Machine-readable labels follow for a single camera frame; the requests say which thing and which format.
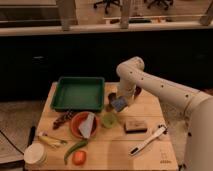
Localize blue sponge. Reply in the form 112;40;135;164
111;97;128;112

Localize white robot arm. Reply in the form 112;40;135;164
116;57;213;171

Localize dark brown bowl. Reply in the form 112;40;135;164
134;87;142;99

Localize brown scrub block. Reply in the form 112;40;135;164
124;120;148;133

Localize green plastic tray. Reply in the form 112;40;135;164
51;77;105;111

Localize white folded cloth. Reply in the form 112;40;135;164
78;112;95;139

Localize orange bowl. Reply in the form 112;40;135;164
69;111;99;138

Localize brown toy sausage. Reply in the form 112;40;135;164
53;111;73;130

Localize green chili pepper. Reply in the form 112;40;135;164
64;139;88;165

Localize orange tomato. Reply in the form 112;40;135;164
72;150;86;165

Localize yellow toy utensils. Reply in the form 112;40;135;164
38;132;67;148

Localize office chair base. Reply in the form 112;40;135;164
93;0;122;14

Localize white round lid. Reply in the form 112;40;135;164
24;143;46;165

